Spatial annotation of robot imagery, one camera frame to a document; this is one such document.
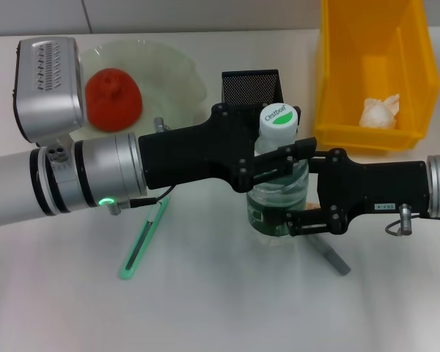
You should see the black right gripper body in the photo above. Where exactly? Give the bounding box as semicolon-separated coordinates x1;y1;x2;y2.
316;148;430;235

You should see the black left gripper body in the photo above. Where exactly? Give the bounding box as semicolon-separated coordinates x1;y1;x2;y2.
137;103;258;194

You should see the clear water bottle green label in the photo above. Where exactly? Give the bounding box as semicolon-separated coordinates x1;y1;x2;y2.
246;103;311;240

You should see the white paper ball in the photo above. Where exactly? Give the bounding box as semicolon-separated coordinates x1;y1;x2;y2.
358;94;401;129

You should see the red-orange orange fruit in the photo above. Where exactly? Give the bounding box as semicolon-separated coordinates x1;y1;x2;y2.
85;68;144;132

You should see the green utility knife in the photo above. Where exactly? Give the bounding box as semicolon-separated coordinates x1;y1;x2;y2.
117;199;169;282

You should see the black mesh pen holder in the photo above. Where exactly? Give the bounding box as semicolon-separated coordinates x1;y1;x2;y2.
221;68;285;111

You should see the grey marker pen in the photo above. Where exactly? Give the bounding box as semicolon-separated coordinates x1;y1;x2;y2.
307;232;352;276

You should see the green glass fruit plate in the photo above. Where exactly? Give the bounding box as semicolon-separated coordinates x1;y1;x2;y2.
68;39;209;141

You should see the yellow plastic bin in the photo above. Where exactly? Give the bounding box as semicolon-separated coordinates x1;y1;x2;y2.
312;0;440;152

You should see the dark right wrist cable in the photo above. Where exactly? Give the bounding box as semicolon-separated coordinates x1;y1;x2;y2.
384;203;428;236

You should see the left wrist cable with plugs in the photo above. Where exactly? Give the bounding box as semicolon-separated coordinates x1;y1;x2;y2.
108;116;177;216

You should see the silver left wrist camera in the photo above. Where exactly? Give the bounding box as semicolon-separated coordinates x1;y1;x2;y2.
12;36;88;147

